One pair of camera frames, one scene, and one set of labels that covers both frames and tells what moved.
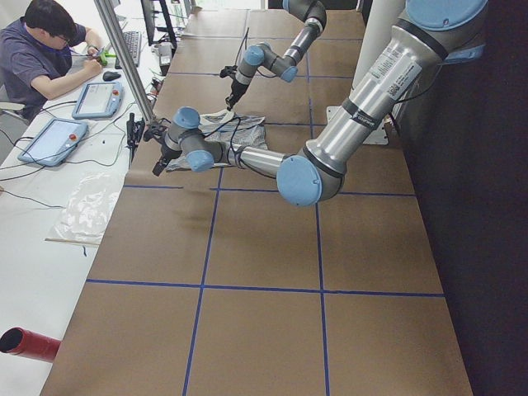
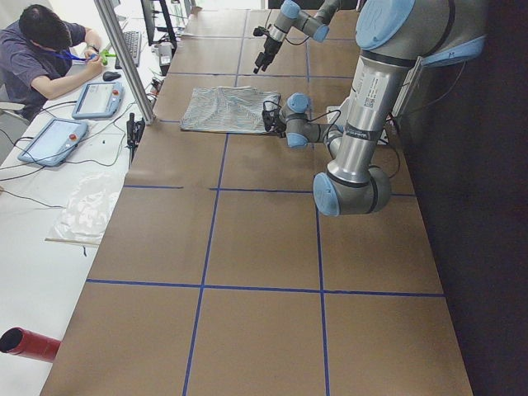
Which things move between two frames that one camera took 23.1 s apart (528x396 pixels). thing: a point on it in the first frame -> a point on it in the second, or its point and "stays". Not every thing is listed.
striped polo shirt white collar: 229,128 -> 227,110
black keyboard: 133,39 stays
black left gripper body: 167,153 -> 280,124
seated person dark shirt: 42,53 stays
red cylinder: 20,341 stays
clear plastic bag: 87,210 stays
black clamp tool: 134,131 stays
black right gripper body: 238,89 -> 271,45
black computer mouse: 108,76 stays
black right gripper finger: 232,100 -> 262,61
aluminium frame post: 120,48 stays
